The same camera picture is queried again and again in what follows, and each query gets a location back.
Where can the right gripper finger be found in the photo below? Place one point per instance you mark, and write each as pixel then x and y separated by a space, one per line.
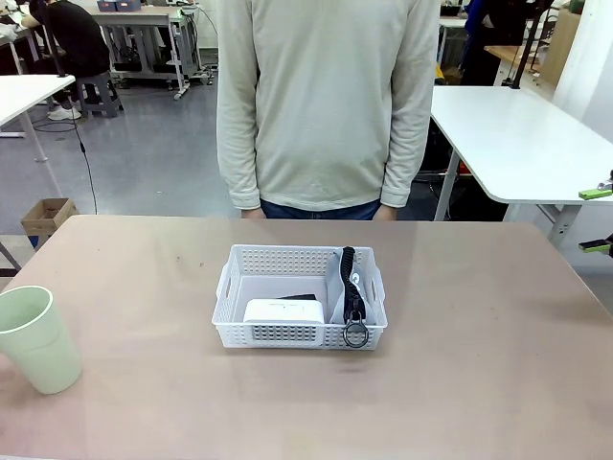
pixel 594 246
pixel 594 193

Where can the grey zippered pouch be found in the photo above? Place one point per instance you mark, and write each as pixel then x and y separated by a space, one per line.
pixel 335 287

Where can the white rectangular box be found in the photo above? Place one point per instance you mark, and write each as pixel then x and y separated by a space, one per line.
pixel 282 311

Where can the person right forearm cream sleeve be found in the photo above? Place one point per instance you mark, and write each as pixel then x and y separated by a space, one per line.
pixel 239 167

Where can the person left forearm cream sleeve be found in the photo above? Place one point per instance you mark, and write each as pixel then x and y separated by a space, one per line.
pixel 404 167

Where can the white plastic perforated basket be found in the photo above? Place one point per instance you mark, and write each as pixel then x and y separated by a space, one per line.
pixel 268 263

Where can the person left hand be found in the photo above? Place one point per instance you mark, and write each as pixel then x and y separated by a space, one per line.
pixel 385 214

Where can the person right hand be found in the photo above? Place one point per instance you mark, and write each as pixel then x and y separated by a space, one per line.
pixel 253 214

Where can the large white table rounded corner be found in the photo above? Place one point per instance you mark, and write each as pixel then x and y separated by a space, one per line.
pixel 503 134

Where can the tall brown cardboard box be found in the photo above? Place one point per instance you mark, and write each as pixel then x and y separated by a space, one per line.
pixel 562 43

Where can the wooden top table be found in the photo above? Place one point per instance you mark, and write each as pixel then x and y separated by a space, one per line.
pixel 505 52

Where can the person in blue jacket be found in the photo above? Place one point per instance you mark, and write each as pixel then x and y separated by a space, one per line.
pixel 488 29

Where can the blue jeans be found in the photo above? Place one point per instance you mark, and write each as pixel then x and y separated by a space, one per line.
pixel 321 211

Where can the person torso cream sweater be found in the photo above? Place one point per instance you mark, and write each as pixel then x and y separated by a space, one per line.
pixel 325 96

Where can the white power strip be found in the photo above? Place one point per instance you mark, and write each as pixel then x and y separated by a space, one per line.
pixel 206 74

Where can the grey workbench desk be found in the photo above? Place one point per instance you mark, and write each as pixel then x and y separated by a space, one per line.
pixel 134 19

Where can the blue storage bin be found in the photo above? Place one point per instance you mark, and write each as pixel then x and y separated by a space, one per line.
pixel 106 5
pixel 129 5

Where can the grey plastic stool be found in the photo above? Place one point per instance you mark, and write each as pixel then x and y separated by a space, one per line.
pixel 98 93

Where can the white sneaker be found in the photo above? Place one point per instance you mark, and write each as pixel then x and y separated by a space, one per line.
pixel 64 114

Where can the seated person in black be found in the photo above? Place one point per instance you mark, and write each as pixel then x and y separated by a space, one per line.
pixel 72 38

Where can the cardboard box on floor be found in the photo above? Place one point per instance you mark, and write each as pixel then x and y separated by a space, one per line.
pixel 45 218

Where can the black pole with table clamp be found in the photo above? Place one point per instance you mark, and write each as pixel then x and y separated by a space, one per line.
pixel 56 48

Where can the pale green plastic cup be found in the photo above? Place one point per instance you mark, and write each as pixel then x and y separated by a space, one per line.
pixel 38 354

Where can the white table with slanted legs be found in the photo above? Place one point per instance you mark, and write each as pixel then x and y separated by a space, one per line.
pixel 29 91

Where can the black camera stand pole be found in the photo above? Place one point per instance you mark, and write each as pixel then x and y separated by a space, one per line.
pixel 527 48

